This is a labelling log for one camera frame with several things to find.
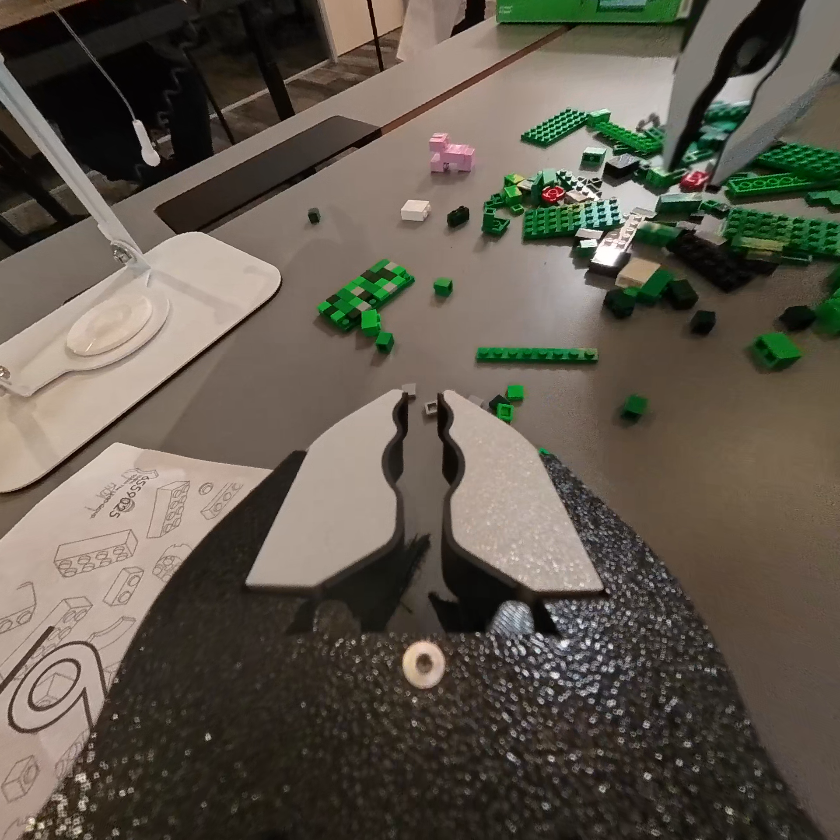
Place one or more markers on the printed paper bag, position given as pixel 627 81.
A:
pixel 79 525

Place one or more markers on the white brick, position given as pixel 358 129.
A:
pixel 415 210
pixel 638 271

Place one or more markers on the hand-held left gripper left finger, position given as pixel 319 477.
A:
pixel 328 518

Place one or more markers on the pile of green bricks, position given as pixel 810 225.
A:
pixel 774 348

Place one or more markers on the white book stand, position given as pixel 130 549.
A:
pixel 216 275

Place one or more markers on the long green brick strip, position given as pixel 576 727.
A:
pixel 538 354

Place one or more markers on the dark green tile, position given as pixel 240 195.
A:
pixel 497 400

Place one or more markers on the large green studded plate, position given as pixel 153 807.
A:
pixel 787 229

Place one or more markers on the grey desk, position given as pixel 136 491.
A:
pixel 689 525

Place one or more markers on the black brick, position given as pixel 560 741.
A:
pixel 607 261
pixel 621 166

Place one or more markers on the pink brick pig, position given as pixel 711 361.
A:
pixel 453 154

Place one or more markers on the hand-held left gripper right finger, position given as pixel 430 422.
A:
pixel 525 518

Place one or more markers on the green hollow tile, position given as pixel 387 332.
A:
pixel 499 413

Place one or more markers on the red round brick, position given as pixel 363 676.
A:
pixel 695 180
pixel 554 193

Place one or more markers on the dark green studded brick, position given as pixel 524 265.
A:
pixel 459 216

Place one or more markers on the white studded plate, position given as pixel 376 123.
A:
pixel 623 229

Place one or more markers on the green hollow brick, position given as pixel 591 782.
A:
pixel 493 223

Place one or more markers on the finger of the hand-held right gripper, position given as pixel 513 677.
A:
pixel 702 52
pixel 800 72

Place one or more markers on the checkered green brick plate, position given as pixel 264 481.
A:
pixel 364 295

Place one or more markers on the narrow green studded plate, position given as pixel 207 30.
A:
pixel 623 134

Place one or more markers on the black studded plate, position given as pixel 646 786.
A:
pixel 715 262

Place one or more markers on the green cardboard box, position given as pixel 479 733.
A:
pixel 590 12

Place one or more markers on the white hanging cloth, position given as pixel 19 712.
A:
pixel 433 29

